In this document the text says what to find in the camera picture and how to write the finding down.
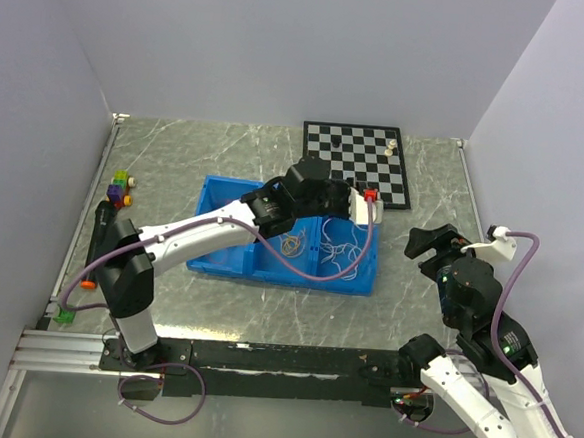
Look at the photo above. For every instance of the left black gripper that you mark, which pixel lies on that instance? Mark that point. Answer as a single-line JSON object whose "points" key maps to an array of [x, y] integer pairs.
{"points": [[345, 189]]}

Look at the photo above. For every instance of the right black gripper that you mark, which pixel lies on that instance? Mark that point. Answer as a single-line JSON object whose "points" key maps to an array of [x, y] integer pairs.
{"points": [[445, 239]]}

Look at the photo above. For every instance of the blue three-compartment plastic bin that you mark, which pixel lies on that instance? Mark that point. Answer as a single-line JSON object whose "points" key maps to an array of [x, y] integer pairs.
{"points": [[313, 249]]}

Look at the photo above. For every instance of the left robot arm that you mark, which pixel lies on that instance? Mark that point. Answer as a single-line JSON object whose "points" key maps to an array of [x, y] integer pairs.
{"points": [[131, 258]]}

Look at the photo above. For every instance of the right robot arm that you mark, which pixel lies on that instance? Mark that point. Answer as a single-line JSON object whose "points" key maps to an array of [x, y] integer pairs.
{"points": [[472, 303]]}

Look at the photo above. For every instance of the black and white chessboard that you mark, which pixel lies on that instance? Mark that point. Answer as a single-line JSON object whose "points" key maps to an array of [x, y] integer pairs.
{"points": [[360, 159]]}

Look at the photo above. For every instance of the white chess piece far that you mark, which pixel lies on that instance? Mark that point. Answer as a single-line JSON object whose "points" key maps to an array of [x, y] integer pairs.
{"points": [[390, 148]]}

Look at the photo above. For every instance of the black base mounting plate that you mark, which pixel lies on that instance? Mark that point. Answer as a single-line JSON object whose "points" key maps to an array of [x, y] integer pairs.
{"points": [[188, 367]]}

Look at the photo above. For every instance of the colourful toy block car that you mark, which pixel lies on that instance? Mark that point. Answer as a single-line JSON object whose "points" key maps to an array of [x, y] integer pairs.
{"points": [[118, 192]]}

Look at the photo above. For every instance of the orange-tipped marker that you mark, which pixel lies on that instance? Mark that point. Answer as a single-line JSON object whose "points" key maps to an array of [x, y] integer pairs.
{"points": [[88, 285]]}

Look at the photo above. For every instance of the green translucent plastic piece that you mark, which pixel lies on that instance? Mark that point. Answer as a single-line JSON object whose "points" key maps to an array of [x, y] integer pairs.
{"points": [[64, 317]]}

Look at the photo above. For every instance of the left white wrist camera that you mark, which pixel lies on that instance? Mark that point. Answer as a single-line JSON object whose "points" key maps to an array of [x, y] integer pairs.
{"points": [[365, 207]]}

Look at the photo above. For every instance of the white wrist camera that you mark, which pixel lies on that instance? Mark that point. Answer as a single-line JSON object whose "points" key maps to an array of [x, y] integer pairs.
{"points": [[501, 248], [365, 207]]}

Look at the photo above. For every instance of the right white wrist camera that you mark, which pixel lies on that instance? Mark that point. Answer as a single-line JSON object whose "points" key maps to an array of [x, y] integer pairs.
{"points": [[501, 248]]}

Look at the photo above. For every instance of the aluminium rail frame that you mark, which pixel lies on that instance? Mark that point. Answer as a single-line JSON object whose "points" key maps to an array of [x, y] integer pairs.
{"points": [[83, 353]]}

